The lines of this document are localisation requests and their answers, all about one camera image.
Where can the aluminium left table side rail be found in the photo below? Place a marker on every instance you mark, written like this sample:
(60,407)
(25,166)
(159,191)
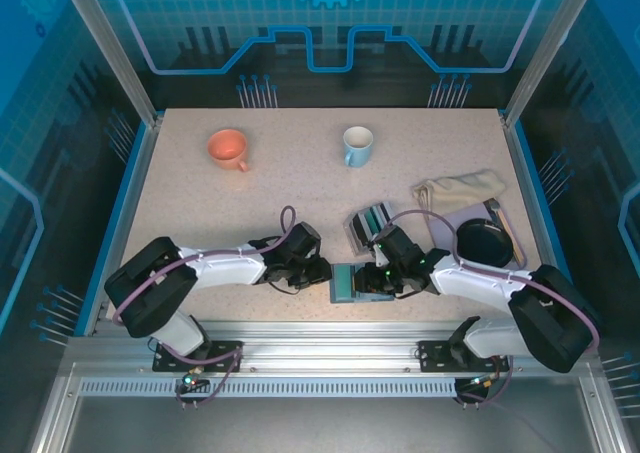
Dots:
(129,208)

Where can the aluminium frame post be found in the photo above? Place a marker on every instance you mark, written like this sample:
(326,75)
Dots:
(545,48)
(115,58)

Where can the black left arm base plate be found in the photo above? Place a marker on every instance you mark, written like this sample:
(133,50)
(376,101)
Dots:
(225,355)

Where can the aluminium left frame post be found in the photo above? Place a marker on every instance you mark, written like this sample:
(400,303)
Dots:
(115,58)

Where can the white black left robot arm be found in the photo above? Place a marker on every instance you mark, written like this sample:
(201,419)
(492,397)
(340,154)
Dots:
(225,268)

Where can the lavender placemat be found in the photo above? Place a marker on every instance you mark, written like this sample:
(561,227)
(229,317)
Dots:
(480,210)

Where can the beige folded cloth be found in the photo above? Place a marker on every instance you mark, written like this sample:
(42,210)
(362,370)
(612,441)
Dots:
(465,188)

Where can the small board with orange connector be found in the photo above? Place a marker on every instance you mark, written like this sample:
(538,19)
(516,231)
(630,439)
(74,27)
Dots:
(480,382)

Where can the blue card holder wallet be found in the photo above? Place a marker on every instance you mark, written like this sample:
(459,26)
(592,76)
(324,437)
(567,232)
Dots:
(375,298)

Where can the small board with green light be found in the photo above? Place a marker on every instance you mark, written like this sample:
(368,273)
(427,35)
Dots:
(192,383)

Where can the aluminium right table side rail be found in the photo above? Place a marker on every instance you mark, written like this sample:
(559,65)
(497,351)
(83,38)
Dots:
(526,173)

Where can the orange ceramic cup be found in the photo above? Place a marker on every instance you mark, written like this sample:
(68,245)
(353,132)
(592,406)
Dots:
(227,145)

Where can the light blue mug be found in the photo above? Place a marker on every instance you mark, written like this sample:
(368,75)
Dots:
(356,150)

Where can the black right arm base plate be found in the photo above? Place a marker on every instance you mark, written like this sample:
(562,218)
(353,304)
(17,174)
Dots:
(432,355)

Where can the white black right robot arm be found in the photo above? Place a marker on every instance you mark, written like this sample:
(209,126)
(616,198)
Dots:
(475,283)

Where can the black round plate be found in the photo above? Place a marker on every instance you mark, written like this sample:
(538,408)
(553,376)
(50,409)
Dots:
(485,240)

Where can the wooden chopstick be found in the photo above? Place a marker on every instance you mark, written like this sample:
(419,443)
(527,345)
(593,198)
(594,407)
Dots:
(515,238)

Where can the green credit card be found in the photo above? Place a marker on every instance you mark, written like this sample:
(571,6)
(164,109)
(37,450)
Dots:
(375,217)
(344,283)

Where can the aluminium right frame post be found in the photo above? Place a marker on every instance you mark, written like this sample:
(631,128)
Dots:
(545,48)

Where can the black credit card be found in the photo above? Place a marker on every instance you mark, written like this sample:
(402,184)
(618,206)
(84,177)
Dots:
(361,229)

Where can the aluminium table side rail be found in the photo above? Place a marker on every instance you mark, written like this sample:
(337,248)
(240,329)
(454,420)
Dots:
(526,173)
(129,208)

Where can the aluminium mounting rail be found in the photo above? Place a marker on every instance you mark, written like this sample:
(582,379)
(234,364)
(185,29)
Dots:
(325,343)

